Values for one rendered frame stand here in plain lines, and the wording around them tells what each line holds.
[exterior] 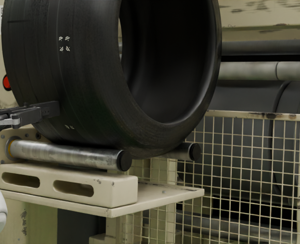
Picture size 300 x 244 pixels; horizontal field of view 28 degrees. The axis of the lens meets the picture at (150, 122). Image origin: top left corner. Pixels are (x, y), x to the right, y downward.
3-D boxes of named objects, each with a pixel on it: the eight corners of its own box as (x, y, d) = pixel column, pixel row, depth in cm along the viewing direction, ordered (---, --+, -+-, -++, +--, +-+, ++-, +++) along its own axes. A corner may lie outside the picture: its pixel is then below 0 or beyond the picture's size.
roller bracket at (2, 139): (-13, 169, 144) (-13, 128, 144) (97, 157, 176) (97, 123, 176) (-4, 170, 142) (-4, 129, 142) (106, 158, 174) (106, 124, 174)
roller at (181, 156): (96, 134, 172) (94, 150, 172) (86, 133, 168) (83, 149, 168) (202, 144, 151) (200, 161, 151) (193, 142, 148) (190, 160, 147)
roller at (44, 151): (21, 139, 149) (20, 157, 149) (7, 138, 145) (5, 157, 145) (133, 150, 129) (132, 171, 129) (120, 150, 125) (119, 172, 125)
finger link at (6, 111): (-13, 111, 110) (-8, 111, 109) (34, 102, 118) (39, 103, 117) (-11, 132, 110) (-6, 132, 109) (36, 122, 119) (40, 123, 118)
